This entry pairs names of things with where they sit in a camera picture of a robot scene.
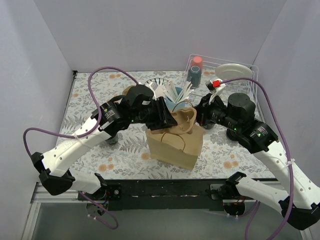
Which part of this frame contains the blue straw holder cup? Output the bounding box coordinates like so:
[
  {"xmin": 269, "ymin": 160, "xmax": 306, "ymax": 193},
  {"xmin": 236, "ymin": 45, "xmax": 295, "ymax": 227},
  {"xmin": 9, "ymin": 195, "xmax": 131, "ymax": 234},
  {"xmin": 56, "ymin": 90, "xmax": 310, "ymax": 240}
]
[{"xmin": 165, "ymin": 86, "xmax": 187, "ymax": 112}]

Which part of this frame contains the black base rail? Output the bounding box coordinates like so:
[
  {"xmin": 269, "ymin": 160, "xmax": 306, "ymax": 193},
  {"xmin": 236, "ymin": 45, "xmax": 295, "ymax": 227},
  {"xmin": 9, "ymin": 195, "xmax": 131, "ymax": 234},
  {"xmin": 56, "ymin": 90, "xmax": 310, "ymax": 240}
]
[{"xmin": 77, "ymin": 177, "xmax": 251, "ymax": 212}]

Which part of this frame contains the pink cup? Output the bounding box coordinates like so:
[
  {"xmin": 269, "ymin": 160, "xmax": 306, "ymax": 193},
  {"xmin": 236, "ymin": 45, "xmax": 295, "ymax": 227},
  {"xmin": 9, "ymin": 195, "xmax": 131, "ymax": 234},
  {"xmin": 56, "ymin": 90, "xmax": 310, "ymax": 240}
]
[{"xmin": 191, "ymin": 56, "xmax": 203, "ymax": 71}]

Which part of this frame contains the stack of black lids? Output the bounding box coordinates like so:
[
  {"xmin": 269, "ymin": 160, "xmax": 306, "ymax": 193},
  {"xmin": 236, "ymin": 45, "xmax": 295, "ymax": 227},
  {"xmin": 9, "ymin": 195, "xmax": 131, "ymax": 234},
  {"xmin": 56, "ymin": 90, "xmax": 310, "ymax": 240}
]
[{"xmin": 226, "ymin": 129, "xmax": 237, "ymax": 141}]

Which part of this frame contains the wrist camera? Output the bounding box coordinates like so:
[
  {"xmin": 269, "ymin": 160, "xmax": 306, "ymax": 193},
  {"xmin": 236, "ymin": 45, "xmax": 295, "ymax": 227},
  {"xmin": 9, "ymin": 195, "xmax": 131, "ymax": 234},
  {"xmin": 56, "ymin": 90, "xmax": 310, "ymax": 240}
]
[
  {"xmin": 140, "ymin": 80, "xmax": 163, "ymax": 100},
  {"xmin": 205, "ymin": 78, "xmax": 226, "ymax": 103}
]

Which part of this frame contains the dark paper coffee cup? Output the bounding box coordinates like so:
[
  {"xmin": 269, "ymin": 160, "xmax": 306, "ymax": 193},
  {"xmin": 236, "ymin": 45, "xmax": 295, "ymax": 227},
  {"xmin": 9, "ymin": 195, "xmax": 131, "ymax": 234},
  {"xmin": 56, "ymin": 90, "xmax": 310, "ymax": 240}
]
[{"xmin": 203, "ymin": 122, "xmax": 215, "ymax": 130}]

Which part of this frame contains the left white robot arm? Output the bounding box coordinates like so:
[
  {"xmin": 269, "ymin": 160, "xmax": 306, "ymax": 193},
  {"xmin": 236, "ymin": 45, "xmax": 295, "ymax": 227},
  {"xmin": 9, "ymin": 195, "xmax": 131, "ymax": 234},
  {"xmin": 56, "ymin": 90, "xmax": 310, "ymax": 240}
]
[{"xmin": 31, "ymin": 84, "xmax": 178, "ymax": 200}]

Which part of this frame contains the brown paper bag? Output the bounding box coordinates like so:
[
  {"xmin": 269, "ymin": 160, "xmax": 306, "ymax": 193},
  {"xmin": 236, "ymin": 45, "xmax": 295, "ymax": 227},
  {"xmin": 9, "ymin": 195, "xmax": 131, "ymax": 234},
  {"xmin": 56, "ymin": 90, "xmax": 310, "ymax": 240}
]
[{"xmin": 145, "ymin": 122, "xmax": 204, "ymax": 170}]

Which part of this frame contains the blue striped plate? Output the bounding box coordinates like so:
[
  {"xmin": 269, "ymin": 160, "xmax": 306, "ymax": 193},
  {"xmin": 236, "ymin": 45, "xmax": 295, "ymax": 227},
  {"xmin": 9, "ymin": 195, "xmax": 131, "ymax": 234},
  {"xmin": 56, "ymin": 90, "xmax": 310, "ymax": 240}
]
[{"xmin": 144, "ymin": 77, "xmax": 169, "ymax": 88}]

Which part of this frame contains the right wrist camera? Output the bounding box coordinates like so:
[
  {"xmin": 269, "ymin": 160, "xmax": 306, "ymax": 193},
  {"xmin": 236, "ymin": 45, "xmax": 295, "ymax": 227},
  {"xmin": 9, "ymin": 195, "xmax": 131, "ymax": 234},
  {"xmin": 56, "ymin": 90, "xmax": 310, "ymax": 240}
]
[{"xmin": 205, "ymin": 78, "xmax": 226, "ymax": 103}]

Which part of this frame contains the brown cardboard cup carrier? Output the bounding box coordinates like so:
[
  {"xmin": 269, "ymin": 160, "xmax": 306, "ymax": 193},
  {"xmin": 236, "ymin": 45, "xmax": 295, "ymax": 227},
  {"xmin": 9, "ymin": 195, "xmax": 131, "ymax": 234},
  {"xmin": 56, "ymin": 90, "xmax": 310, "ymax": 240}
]
[{"xmin": 150, "ymin": 107, "xmax": 197, "ymax": 135}]

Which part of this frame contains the cream white plate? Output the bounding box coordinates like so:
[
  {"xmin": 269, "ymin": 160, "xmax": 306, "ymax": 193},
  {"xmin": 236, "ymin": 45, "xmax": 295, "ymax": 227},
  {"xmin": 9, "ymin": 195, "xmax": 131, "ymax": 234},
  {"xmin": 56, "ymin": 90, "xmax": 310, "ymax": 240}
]
[{"xmin": 215, "ymin": 63, "xmax": 253, "ymax": 80}]

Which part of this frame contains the dark teal cup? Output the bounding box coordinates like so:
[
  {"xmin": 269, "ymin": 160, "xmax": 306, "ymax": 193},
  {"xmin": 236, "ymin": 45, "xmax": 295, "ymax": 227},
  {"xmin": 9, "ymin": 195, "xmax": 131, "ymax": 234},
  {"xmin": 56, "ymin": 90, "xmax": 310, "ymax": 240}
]
[{"xmin": 187, "ymin": 65, "xmax": 202, "ymax": 88}]

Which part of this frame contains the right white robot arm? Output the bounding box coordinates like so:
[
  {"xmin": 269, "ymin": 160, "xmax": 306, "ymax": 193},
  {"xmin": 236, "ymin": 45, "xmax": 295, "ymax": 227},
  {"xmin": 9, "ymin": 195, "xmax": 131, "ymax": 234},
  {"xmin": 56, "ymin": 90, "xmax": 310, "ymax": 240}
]
[{"xmin": 195, "ymin": 93, "xmax": 320, "ymax": 230}]

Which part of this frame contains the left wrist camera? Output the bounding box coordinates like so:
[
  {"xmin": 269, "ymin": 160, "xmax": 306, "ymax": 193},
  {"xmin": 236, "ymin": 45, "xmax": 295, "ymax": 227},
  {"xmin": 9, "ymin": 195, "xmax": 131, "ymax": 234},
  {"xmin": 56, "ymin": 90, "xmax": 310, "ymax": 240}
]
[{"xmin": 140, "ymin": 80, "xmax": 163, "ymax": 100}]

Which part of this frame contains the white wire dish rack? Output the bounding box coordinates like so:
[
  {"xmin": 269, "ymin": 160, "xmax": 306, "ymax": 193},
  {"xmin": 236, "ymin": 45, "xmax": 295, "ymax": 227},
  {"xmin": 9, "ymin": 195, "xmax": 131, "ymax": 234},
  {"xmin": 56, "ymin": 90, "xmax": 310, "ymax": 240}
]
[{"xmin": 189, "ymin": 55, "xmax": 259, "ymax": 105}]

